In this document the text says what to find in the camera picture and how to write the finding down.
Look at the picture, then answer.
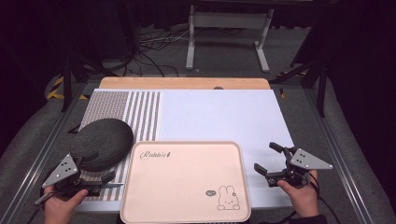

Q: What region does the person's left hand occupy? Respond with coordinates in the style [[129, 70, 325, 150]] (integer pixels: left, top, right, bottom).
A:
[[43, 185, 90, 224]]

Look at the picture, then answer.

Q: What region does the wooden table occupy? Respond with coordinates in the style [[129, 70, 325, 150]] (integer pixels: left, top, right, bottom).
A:
[[98, 77, 272, 91]]

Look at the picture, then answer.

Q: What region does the white metal stand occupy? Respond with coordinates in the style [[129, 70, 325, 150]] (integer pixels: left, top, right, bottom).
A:
[[185, 4, 276, 74]]

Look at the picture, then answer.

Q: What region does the white table mat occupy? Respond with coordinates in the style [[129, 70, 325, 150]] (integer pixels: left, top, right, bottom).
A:
[[75, 88, 295, 213]]

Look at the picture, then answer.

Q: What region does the aluminium frame rail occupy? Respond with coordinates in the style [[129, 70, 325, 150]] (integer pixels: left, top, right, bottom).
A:
[[0, 81, 94, 224], [303, 88, 375, 224]]

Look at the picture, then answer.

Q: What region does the bundle of black floor cables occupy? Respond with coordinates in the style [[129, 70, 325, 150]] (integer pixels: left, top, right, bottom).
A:
[[122, 28, 191, 78]]

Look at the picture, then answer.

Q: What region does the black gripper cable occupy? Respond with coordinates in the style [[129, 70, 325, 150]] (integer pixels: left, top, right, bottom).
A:
[[306, 172, 343, 224]]

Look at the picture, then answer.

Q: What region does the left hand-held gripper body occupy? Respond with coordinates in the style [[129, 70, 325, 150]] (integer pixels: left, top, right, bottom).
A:
[[41, 152, 104, 198]]

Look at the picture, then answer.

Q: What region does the grey striped woven placemat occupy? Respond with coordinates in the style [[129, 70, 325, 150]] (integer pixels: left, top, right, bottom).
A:
[[78, 91, 162, 202]]

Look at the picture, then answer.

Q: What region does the person's right hand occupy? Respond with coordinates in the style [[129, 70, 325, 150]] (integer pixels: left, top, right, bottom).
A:
[[276, 170, 319, 219]]

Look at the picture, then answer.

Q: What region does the pink tray with rabbit drawing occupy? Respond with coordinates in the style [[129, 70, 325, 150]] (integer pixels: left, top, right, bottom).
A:
[[120, 140, 252, 224]]

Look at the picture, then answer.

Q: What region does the black tripod stand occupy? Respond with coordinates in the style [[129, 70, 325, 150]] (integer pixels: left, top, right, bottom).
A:
[[268, 57, 329, 119], [60, 54, 120, 114]]

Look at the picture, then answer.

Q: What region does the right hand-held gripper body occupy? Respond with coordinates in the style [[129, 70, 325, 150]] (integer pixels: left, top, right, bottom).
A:
[[265, 147, 333, 189]]

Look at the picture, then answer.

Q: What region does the gripper cable with grey plug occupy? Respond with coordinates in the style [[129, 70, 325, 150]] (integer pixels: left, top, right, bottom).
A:
[[26, 191, 59, 224]]

